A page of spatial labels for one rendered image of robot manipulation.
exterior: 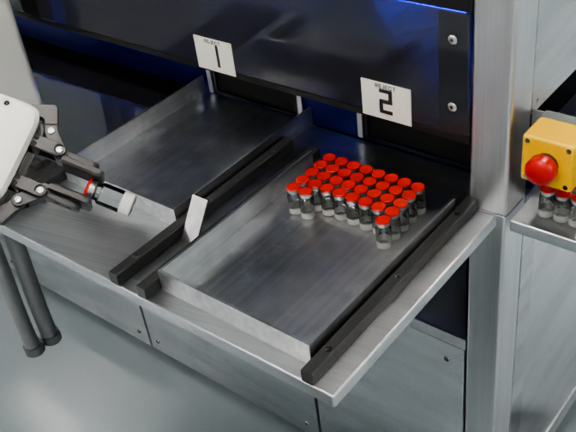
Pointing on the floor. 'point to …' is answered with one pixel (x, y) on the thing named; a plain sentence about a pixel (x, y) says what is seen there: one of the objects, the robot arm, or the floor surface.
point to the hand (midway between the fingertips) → (76, 183)
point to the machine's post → (497, 201)
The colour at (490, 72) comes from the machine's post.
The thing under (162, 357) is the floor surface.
